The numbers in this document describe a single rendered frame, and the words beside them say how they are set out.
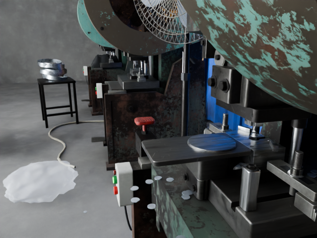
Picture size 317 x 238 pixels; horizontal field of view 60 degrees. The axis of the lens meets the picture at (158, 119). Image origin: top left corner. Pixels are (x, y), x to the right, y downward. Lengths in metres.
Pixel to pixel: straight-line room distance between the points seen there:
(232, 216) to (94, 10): 1.58
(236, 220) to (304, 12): 0.50
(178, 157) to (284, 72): 0.41
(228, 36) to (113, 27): 1.67
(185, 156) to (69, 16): 6.71
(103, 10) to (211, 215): 1.54
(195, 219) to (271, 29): 0.51
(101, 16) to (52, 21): 5.33
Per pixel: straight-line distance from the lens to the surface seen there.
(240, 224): 0.62
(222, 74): 0.68
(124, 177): 0.93
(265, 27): 0.24
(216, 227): 0.66
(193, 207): 0.71
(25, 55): 7.32
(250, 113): 0.66
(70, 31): 7.21
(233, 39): 0.29
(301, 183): 0.65
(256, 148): 0.73
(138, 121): 0.97
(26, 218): 1.93
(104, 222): 1.76
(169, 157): 0.64
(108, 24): 1.94
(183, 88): 1.59
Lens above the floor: 1.04
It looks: 16 degrees down
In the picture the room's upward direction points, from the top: straight up
